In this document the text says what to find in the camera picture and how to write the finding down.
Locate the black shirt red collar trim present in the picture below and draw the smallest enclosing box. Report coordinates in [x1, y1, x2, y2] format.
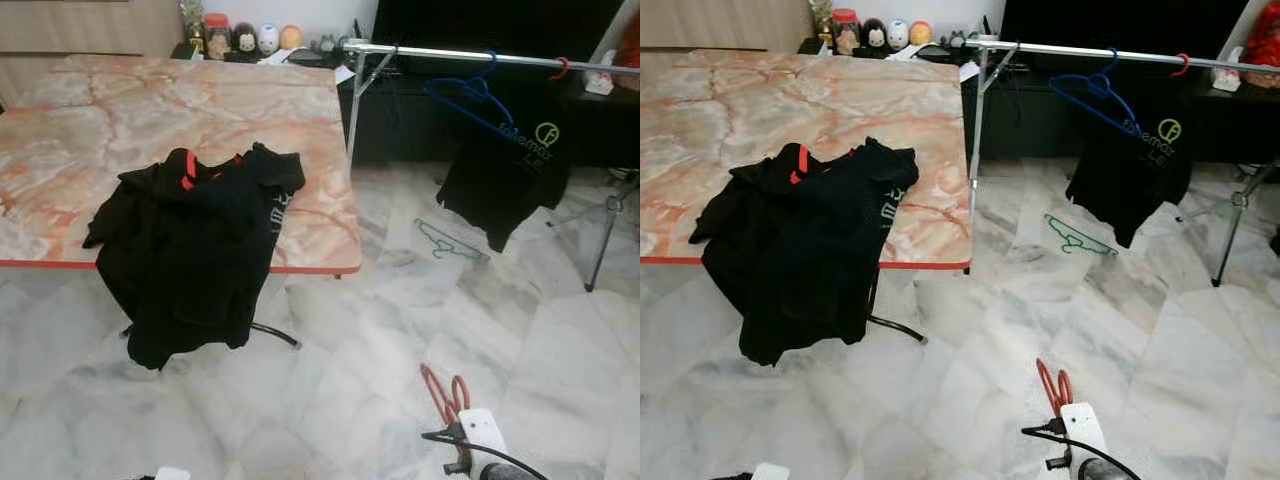
[690, 138, 919, 366]
[82, 142, 307, 371]

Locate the green clothes hanger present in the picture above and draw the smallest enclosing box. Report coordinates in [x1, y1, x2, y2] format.
[415, 218, 491, 263]
[1043, 213, 1119, 258]

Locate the blue clothes hanger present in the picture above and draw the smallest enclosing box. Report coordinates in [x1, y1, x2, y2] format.
[1048, 50, 1141, 136]
[422, 52, 501, 136]

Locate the black shirt with green logo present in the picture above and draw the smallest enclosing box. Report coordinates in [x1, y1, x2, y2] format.
[437, 80, 576, 253]
[1065, 78, 1196, 249]

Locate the red laughing Buddha figurine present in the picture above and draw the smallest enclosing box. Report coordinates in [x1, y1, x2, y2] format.
[618, 15, 641, 91]
[1240, 0, 1280, 71]

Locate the pink marble folding table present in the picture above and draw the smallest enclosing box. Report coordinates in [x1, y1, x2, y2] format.
[0, 55, 363, 351]
[640, 50, 973, 346]

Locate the light wooden cabinet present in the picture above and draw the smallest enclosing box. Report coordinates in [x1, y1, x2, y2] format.
[640, 0, 813, 51]
[0, 0, 186, 106]

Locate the black flat screen television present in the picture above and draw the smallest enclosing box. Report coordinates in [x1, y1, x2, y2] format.
[1000, 0, 1251, 59]
[372, 0, 626, 63]

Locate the black TV cabinet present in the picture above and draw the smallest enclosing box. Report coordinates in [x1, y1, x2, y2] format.
[965, 55, 1280, 166]
[340, 58, 641, 169]

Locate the gold ornament figurine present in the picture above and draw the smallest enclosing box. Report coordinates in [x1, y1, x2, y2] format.
[808, 0, 836, 51]
[180, 0, 206, 56]

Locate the red lid toy jar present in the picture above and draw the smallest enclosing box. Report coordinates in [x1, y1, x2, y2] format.
[203, 12, 233, 61]
[832, 8, 861, 56]

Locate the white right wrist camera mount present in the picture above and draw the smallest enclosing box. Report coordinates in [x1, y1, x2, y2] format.
[1058, 402, 1109, 471]
[455, 408, 509, 476]

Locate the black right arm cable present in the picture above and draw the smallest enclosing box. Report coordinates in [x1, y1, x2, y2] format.
[1022, 420, 1141, 480]
[420, 428, 546, 480]

